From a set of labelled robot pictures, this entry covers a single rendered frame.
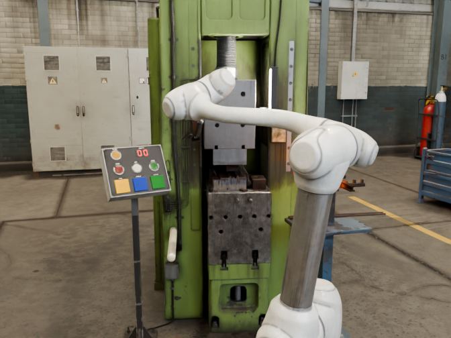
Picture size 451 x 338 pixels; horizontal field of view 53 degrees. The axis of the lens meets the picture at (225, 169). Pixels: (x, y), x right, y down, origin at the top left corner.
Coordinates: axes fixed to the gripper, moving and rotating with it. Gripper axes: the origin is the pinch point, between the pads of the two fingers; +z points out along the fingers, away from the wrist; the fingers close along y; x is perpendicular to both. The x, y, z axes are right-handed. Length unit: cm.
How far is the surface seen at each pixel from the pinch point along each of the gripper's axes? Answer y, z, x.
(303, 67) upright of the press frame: 5, 12, 113
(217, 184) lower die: 35, 59, 44
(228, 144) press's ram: 19, 45, 56
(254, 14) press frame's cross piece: -37, 12, 102
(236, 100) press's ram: 0, 30, 68
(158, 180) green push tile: 13, 60, 13
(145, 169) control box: 4, 62, 11
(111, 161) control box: -8, 64, -3
